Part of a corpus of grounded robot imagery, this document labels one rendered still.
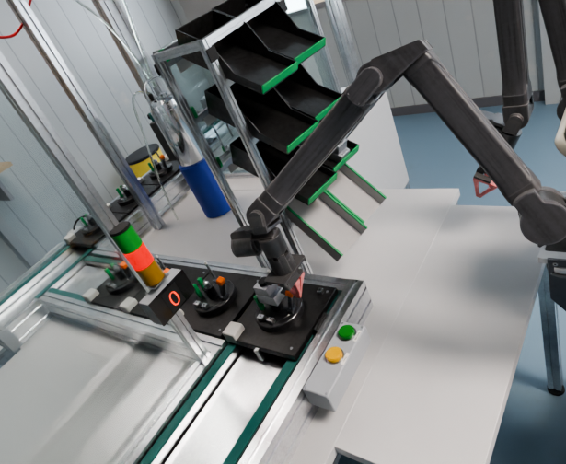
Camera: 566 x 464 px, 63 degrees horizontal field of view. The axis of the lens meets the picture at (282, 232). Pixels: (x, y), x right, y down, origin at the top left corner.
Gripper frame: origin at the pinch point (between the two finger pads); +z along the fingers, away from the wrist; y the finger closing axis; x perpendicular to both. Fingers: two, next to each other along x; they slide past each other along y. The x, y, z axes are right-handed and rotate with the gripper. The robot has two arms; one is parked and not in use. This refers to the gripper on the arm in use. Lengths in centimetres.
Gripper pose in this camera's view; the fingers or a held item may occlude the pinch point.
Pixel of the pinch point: (297, 295)
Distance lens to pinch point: 117.3
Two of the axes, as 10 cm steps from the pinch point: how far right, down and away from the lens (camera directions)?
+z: 3.6, 7.8, 5.1
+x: 7.9, 0.4, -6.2
